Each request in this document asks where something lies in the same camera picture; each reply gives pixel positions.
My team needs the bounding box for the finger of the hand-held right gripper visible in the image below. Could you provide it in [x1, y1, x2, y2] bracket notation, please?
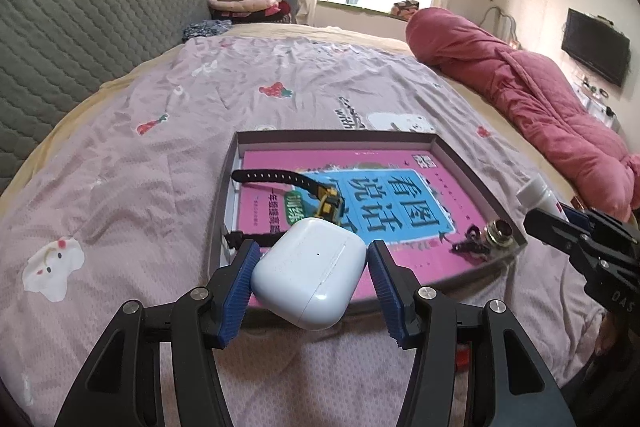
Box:
[560, 204, 640, 258]
[524, 208, 640, 323]

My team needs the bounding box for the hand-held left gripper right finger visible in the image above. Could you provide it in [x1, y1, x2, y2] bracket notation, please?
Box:
[367, 240, 576, 427]

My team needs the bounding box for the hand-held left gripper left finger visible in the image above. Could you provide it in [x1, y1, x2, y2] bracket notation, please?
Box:
[54, 239, 262, 427]

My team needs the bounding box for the small white bottle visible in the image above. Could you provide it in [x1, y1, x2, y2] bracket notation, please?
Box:
[515, 174, 571, 220]

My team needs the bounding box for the black and gold lipstick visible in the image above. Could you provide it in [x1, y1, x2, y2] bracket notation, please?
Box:
[480, 221, 516, 250]

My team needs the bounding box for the white earbuds case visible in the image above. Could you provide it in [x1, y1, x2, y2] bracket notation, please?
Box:
[251, 217, 368, 332]

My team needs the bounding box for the grey cardboard box tray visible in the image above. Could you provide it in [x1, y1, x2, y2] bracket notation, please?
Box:
[207, 130, 528, 313]

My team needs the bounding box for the pink and blue book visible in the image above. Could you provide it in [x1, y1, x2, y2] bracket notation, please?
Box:
[235, 150, 501, 288]

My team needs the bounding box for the white cabinet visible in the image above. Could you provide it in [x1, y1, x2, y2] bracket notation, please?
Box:
[575, 74, 621, 128]

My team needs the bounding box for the black and yellow wristwatch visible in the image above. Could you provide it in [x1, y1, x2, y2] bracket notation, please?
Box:
[223, 169, 351, 253]

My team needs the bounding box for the pink quilted comforter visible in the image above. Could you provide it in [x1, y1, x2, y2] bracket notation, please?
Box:
[406, 7, 640, 208]

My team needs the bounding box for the dark patterned cloth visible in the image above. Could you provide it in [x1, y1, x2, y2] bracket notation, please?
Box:
[182, 19, 233, 42]

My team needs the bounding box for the grey quilted headboard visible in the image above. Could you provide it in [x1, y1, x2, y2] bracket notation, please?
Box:
[0, 0, 211, 198]

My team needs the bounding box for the black wall television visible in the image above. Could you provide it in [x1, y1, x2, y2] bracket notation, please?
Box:
[561, 8, 631, 88]

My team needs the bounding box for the metal tube frame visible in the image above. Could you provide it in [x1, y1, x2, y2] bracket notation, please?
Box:
[482, 6, 521, 48]

